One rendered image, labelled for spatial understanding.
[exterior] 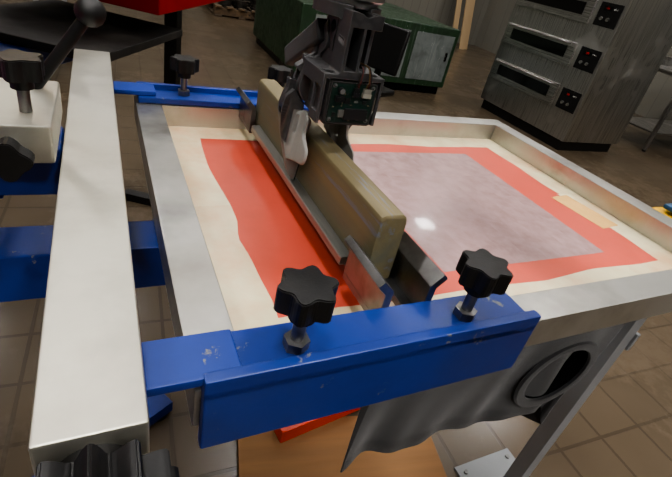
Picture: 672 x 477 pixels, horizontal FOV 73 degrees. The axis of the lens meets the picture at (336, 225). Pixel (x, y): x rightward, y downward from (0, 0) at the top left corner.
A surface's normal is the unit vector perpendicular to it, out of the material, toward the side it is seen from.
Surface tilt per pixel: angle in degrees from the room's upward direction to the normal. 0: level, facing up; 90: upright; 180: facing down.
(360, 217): 90
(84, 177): 0
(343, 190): 90
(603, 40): 90
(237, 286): 0
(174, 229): 0
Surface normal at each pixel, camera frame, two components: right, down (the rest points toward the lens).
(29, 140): 0.40, 0.54
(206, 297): 0.20, -0.84
